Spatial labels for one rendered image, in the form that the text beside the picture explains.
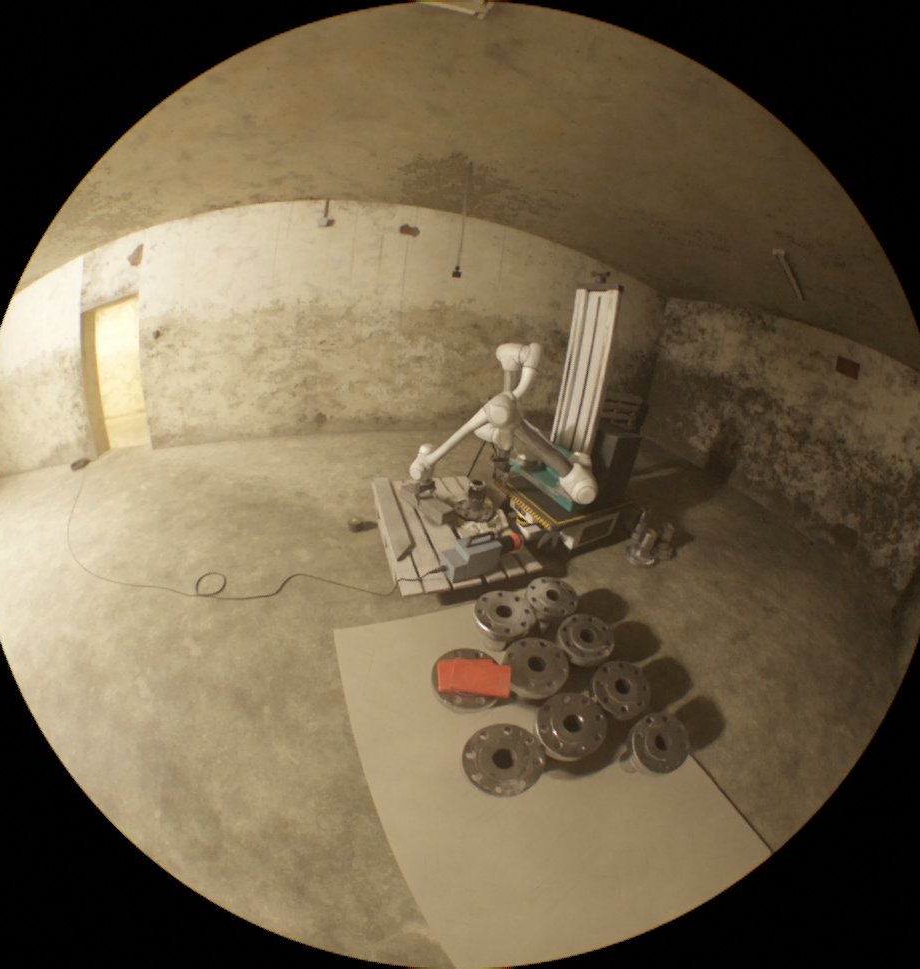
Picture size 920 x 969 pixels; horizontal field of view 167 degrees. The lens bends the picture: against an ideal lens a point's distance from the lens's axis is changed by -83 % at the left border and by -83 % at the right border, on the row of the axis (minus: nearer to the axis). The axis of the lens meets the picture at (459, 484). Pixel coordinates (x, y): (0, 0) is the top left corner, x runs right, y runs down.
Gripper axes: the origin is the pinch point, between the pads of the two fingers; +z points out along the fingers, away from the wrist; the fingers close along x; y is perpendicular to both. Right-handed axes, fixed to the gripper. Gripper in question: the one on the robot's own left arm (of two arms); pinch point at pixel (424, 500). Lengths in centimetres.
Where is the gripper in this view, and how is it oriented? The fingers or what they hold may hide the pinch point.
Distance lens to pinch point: 206.4
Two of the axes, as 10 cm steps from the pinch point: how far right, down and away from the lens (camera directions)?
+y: 7.1, 3.8, -5.9
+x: 7.0, -2.5, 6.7
